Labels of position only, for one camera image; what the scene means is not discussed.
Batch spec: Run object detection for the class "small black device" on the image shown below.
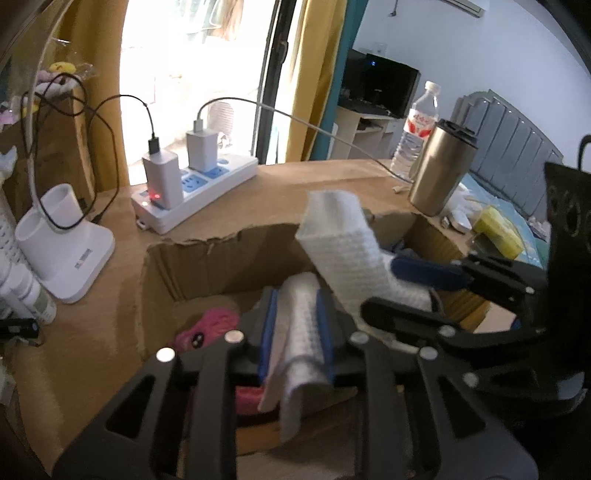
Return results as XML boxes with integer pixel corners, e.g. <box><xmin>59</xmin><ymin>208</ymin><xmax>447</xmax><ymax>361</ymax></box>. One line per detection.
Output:
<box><xmin>0</xmin><ymin>318</ymin><xmax>40</xmax><ymax>345</ymax></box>

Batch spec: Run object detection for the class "white air conditioner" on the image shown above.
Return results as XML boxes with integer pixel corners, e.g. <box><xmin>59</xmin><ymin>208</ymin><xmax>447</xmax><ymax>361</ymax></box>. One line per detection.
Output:
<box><xmin>443</xmin><ymin>0</ymin><xmax>490</xmax><ymax>19</ymax></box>

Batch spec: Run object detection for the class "white pill bottle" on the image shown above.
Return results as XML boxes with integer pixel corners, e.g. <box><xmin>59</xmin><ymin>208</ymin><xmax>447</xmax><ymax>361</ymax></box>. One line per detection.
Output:
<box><xmin>0</xmin><ymin>258</ymin><xmax>58</xmax><ymax>326</ymax></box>

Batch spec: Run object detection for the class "brown cardboard box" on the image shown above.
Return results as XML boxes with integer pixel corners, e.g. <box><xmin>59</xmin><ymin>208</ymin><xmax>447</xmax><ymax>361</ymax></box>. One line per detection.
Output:
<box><xmin>139</xmin><ymin>210</ymin><xmax>522</xmax><ymax>457</ymax></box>

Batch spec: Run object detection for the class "steel tumbler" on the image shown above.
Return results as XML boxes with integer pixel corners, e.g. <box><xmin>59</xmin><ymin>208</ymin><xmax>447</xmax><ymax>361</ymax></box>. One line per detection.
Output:
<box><xmin>409</xmin><ymin>119</ymin><xmax>479</xmax><ymax>217</ymax></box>

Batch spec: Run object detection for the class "blue printed blanket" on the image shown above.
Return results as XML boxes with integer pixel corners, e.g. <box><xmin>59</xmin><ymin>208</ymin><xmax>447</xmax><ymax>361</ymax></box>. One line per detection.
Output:
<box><xmin>462</xmin><ymin>173</ymin><xmax>551</xmax><ymax>269</ymax></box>

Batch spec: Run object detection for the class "black monitor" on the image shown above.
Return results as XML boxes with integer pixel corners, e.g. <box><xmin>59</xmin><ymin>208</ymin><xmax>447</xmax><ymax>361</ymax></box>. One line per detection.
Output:
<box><xmin>365</xmin><ymin>53</ymin><xmax>421</xmax><ymax>118</ymax></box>
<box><xmin>344</xmin><ymin>48</ymin><xmax>368</xmax><ymax>101</ymax></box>

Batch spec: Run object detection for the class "grey padded headboard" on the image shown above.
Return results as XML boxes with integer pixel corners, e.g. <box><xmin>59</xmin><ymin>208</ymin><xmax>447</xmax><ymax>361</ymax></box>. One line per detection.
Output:
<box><xmin>448</xmin><ymin>90</ymin><xmax>566</xmax><ymax>223</ymax></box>

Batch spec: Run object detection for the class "black charging cable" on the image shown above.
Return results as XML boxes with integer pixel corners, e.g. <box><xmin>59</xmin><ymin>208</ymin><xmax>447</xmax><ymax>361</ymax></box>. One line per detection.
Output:
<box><xmin>23</xmin><ymin>74</ymin><xmax>162</xmax><ymax>232</ymax></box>

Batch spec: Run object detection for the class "yellow curtain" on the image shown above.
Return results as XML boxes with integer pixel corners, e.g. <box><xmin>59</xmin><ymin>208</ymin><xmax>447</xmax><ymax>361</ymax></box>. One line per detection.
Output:
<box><xmin>277</xmin><ymin>0</ymin><xmax>348</xmax><ymax>163</ymax></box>
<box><xmin>55</xmin><ymin>0</ymin><xmax>133</xmax><ymax>195</ymax></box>

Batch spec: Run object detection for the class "black door frame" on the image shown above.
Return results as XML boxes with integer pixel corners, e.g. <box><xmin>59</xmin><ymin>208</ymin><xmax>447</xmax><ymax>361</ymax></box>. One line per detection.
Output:
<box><xmin>252</xmin><ymin>0</ymin><xmax>299</xmax><ymax>165</ymax></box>

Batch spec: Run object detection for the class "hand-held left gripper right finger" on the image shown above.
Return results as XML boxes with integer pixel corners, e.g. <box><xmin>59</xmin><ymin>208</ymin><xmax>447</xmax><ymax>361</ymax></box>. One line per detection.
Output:
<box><xmin>316</xmin><ymin>284</ymin><xmax>539</xmax><ymax>480</ymax></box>

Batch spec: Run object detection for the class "white waffle towel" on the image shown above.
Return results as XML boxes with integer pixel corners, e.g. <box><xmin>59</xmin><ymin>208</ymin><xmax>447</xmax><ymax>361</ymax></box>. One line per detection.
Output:
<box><xmin>257</xmin><ymin>188</ymin><xmax>432</xmax><ymax>441</ymax></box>

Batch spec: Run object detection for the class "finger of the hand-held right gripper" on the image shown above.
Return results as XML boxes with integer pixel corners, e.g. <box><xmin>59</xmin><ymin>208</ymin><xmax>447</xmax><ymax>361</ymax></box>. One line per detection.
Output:
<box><xmin>360</xmin><ymin>298</ymin><xmax>551</xmax><ymax>366</ymax></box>
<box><xmin>390</xmin><ymin>253</ymin><xmax>552</xmax><ymax>315</ymax></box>

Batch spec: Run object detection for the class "teal curtain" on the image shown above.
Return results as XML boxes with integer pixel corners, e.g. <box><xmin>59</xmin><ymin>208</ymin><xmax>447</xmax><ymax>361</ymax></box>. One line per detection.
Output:
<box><xmin>323</xmin><ymin>0</ymin><xmax>371</xmax><ymax>160</ymax></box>

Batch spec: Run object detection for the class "white power strip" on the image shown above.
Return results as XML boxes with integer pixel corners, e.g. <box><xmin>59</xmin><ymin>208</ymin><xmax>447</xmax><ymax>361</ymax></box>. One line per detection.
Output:
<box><xmin>130</xmin><ymin>154</ymin><xmax>259</xmax><ymax>234</ymax></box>

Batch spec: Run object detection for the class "white desk lamp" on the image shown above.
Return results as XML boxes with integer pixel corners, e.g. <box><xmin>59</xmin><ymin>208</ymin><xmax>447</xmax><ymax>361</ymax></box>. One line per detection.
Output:
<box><xmin>14</xmin><ymin>0</ymin><xmax>116</xmax><ymax>305</ymax></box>

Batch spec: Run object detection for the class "clear water bottle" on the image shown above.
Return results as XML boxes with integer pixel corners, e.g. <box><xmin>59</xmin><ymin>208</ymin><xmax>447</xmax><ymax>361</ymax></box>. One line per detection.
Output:
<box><xmin>390</xmin><ymin>80</ymin><xmax>439</xmax><ymax>182</ymax></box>

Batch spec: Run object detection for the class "pink plush toy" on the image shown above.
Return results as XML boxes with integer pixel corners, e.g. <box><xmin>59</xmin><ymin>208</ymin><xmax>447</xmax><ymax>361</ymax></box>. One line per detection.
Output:
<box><xmin>173</xmin><ymin>308</ymin><xmax>267</xmax><ymax>416</ymax></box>

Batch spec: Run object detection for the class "cream computer desk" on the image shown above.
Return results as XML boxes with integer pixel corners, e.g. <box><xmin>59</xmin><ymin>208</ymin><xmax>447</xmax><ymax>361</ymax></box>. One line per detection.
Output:
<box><xmin>330</xmin><ymin>104</ymin><xmax>406</xmax><ymax>161</ymax></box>

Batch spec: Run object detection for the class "white charger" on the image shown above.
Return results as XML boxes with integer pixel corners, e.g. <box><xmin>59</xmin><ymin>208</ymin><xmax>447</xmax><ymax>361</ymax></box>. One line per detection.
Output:
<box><xmin>141</xmin><ymin>151</ymin><xmax>184</xmax><ymax>209</ymax></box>
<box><xmin>185</xmin><ymin>129</ymin><xmax>218</xmax><ymax>172</ymax></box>

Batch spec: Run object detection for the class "white charging cable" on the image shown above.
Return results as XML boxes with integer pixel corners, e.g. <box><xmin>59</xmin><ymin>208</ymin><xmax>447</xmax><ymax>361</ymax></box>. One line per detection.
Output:
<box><xmin>194</xmin><ymin>96</ymin><xmax>415</xmax><ymax>195</ymax></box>

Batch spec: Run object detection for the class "yellow tissue pack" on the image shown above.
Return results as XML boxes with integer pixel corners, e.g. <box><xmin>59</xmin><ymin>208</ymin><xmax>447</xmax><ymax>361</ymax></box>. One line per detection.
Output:
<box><xmin>473</xmin><ymin>206</ymin><xmax>526</xmax><ymax>259</ymax></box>

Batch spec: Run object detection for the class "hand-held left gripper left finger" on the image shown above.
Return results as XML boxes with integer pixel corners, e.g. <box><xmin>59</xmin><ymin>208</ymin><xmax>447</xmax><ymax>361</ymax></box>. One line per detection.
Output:
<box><xmin>51</xmin><ymin>286</ymin><xmax>279</xmax><ymax>480</ymax></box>

